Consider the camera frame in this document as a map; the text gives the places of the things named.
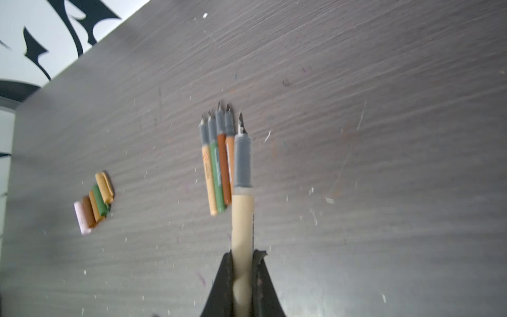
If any brown pen cap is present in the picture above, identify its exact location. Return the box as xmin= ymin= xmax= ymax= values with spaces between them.
xmin=82 ymin=195 xmax=97 ymax=229

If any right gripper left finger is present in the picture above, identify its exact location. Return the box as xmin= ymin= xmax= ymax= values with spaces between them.
xmin=201 ymin=252 xmax=234 ymax=317

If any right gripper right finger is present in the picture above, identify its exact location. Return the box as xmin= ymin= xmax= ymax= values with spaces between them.
xmin=251 ymin=250 xmax=286 ymax=317

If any green pen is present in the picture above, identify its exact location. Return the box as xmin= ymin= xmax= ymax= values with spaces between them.
xmin=207 ymin=110 xmax=226 ymax=213

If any dark tan pen cap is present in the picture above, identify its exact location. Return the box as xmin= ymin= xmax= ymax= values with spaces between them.
xmin=88 ymin=190 xmax=104 ymax=223

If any brown pen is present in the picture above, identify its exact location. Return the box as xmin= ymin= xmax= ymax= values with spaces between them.
xmin=225 ymin=104 xmax=235 ymax=192

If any pink cream marker pen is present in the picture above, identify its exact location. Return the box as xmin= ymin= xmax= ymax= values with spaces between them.
xmin=231 ymin=115 xmax=254 ymax=316

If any pink pen cap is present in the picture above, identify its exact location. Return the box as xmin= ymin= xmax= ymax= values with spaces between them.
xmin=74 ymin=202 xmax=92 ymax=236

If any dark tan pen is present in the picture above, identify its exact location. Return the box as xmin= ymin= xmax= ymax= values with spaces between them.
xmin=215 ymin=101 xmax=231 ymax=206

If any green pen cap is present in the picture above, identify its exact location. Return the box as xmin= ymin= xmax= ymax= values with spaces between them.
xmin=92 ymin=185 xmax=110 ymax=217

